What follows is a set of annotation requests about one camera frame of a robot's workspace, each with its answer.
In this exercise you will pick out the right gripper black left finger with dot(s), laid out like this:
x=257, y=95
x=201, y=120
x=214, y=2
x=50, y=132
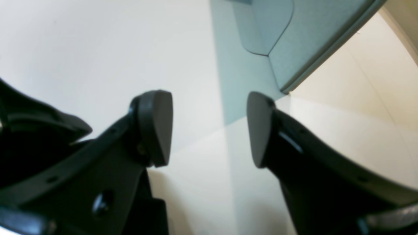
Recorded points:
x=53, y=183

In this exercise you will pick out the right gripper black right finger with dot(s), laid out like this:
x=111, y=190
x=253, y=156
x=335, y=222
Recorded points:
x=325, y=192

